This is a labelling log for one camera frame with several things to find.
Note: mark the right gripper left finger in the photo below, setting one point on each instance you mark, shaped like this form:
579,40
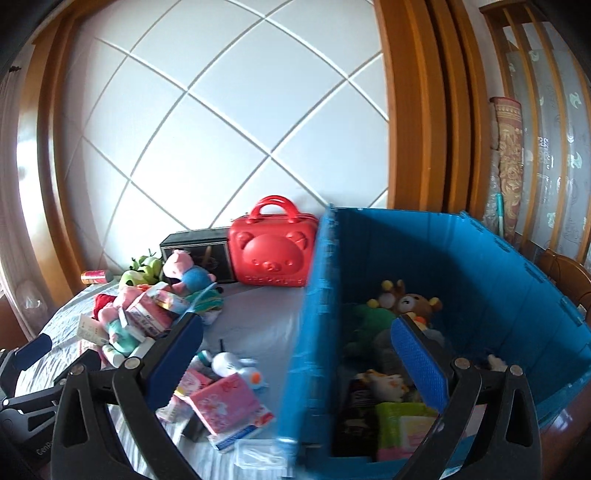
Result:
85,444

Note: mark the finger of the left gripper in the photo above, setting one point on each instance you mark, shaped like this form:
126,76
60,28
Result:
27,355

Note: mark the green frog plush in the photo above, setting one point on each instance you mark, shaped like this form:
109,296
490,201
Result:
143,270

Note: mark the white penguin plush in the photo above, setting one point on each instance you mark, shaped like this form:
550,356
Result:
225,364

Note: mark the red bear suitcase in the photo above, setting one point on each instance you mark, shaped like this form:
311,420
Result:
274,244

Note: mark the pink pig plush teal dress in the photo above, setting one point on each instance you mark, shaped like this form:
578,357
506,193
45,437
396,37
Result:
107,315

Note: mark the green plush toy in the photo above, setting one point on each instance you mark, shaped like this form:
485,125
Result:
367,324

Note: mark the pink tissue pack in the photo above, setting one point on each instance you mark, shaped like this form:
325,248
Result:
229,410

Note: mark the rolled patterned carpet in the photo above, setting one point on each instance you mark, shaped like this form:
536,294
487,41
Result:
509,147

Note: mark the brown bear plush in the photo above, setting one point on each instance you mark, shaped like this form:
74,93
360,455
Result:
395,299

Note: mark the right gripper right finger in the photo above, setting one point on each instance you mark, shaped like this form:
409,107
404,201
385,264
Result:
507,444

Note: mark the pink snack can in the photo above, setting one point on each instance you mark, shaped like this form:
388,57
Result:
91,277

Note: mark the clear plastic bag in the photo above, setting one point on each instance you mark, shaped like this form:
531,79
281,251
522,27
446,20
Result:
261,455

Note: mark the striped grey tablecloth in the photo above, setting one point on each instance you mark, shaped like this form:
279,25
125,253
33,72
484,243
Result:
260,323

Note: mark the blue plastic storage crate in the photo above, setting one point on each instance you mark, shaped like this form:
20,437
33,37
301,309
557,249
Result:
499,310

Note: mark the wooden chair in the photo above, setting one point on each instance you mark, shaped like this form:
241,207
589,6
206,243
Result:
570,277

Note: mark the green wipes pack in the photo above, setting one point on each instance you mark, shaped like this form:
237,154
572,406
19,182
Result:
403,427

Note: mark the pink pig plush blue shirt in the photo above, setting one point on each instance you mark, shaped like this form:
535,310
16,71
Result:
190,277

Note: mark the black framed box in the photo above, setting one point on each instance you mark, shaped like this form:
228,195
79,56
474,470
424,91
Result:
207,248

